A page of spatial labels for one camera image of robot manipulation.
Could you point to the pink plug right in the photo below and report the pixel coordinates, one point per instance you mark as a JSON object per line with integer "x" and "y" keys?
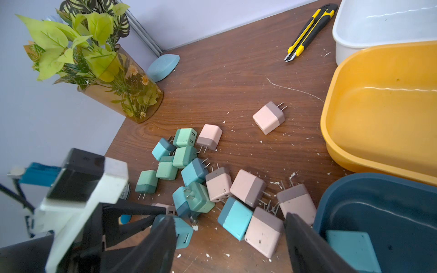
{"x": 297, "y": 200}

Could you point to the light blue oval object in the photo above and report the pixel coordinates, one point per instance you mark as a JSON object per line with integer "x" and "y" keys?
{"x": 162, "y": 67}

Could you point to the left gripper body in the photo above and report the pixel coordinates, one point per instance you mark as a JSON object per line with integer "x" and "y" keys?
{"x": 110, "y": 227}

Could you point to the pink plug centre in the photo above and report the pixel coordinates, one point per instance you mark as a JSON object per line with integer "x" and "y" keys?
{"x": 248, "y": 188}

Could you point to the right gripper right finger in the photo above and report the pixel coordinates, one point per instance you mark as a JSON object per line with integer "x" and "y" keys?
{"x": 308, "y": 252}

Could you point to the yellow storage box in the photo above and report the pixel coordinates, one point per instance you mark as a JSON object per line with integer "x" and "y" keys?
{"x": 380, "y": 112}

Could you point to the white storage box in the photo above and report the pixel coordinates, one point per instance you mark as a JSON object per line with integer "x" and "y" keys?
{"x": 363, "y": 24}

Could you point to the pink plug upper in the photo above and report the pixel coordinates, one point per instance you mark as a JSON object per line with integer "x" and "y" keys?
{"x": 209, "y": 137}

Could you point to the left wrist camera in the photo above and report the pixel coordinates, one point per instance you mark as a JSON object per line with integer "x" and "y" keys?
{"x": 84, "y": 181}

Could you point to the green plug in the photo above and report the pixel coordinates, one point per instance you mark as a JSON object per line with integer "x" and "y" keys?
{"x": 147, "y": 182}
{"x": 185, "y": 137}

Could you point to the artificial plant in amber vase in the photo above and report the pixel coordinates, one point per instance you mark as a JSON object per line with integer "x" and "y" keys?
{"x": 83, "y": 50}

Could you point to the green plug upper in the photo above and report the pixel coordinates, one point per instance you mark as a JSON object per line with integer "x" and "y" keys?
{"x": 185, "y": 137}

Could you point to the lone pink plug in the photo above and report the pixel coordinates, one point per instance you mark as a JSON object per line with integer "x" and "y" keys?
{"x": 269, "y": 117}

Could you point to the green plug far left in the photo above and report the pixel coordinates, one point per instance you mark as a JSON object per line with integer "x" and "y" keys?
{"x": 147, "y": 182}

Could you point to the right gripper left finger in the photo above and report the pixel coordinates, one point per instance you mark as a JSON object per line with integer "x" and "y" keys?
{"x": 154, "y": 254}

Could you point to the teal plug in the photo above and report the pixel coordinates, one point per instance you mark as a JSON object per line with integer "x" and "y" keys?
{"x": 163, "y": 149}
{"x": 355, "y": 248}
{"x": 235, "y": 218}

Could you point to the dark teal storage box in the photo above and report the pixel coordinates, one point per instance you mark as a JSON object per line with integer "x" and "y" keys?
{"x": 399, "y": 215}

